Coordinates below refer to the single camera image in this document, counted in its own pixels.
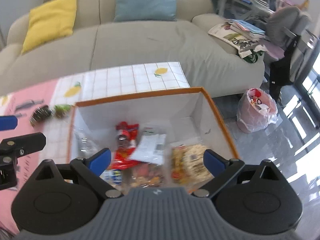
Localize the blue white cracker bag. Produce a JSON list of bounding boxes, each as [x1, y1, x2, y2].
[[100, 169, 123, 186]]

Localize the yellow cushion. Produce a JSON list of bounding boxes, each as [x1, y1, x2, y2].
[[21, 0, 77, 54]]

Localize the grey office chair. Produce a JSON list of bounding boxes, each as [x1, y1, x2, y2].
[[264, 6, 318, 82]]

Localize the dark green seaweed packet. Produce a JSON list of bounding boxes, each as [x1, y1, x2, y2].
[[29, 105, 52, 127]]

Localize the green label clear snack bag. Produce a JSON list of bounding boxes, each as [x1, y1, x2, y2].
[[54, 104, 72, 118]]

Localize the yellow chips bag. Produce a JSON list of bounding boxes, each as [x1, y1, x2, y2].
[[171, 144, 213, 185]]

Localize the light blue cushion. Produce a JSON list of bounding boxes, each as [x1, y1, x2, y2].
[[114, 0, 176, 22]]

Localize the clear bag mixed candies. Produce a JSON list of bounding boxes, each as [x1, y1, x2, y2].
[[130, 163, 164, 188]]

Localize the stack of magazines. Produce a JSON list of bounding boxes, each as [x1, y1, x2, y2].
[[208, 20, 267, 63]]

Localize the pink white patterned tablecloth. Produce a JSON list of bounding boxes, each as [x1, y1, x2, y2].
[[1, 62, 189, 239]]

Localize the pink lined trash bin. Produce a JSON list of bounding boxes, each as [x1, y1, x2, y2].
[[236, 88, 278, 134]]

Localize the red snack packet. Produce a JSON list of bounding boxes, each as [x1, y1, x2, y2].
[[111, 121, 141, 170]]

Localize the beige sofa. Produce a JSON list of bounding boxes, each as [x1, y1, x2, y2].
[[1, 0, 265, 97]]

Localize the clear plastic snack bag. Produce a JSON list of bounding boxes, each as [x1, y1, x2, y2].
[[74, 128, 100, 158]]

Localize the orange cardboard box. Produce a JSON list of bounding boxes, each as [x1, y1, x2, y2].
[[68, 87, 239, 187]]

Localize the grey white snack packet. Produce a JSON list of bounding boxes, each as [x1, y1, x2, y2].
[[129, 127, 167, 165]]

